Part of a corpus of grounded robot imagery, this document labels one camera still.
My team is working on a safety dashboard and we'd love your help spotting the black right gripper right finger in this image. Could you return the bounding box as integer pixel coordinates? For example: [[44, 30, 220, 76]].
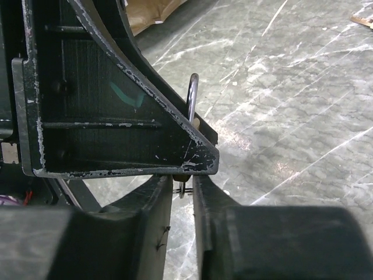
[[193, 176, 372, 279]]

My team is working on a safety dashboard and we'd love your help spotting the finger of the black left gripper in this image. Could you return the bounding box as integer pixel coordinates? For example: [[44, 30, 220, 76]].
[[12, 1, 219, 178], [116, 1, 218, 145]]

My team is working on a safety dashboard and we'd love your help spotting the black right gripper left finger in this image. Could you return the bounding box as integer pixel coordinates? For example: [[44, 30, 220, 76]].
[[1, 176, 173, 279]]

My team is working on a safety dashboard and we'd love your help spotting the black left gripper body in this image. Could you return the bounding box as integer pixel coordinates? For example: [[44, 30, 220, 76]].
[[1, 1, 28, 187]]

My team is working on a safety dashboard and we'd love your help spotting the brass padlock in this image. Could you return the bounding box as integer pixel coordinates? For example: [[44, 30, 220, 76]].
[[173, 73, 200, 186]]

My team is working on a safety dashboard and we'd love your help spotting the brown paper package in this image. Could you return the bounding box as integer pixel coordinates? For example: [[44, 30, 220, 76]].
[[125, 0, 187, 36]]

